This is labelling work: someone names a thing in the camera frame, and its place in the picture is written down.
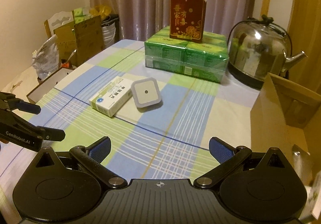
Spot open brown cardboard carton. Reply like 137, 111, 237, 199
45, 16, 104, 66

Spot checkered tablecloth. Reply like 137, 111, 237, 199
0, 39, 314, 189

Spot yellow plastic bag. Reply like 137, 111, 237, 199
89, 5, 112, 17

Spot green tissue multipack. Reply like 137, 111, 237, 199
144, 26, 229, 84

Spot white and green medicine box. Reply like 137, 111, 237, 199
89, 76, 133, 117

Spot white printed plastic bag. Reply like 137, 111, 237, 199
31, 35, 61, 81

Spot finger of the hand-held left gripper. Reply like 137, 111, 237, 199
9, 112, 66, 141
0, 92, 41, 115

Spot brown cardboard box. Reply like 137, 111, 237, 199
250, 72, 321, 184

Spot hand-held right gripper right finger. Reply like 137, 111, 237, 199
194, 136, 291, 189

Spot red handled screwdriver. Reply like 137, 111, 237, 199
61, 50, 78, 69

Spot light wooden slat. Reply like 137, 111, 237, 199
261, 0, 271, 17

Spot wooden door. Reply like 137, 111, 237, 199
286, 0, 321, 81

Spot green tissue packs in carton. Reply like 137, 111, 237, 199
73, 7, 91, 24

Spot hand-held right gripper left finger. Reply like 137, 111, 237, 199
33, 136, 128, 190

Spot stainless steel kettle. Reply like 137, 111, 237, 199
227, 15, 308, 90

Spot grey pleated curtain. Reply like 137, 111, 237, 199
88, 0, 259, 44

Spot white plastic bucket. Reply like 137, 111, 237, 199
102, 14, 119, 50

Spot dark red gift box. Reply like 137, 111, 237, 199
169, 0, 207, 43

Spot white square night light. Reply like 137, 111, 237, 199
131, 77, 163, 113

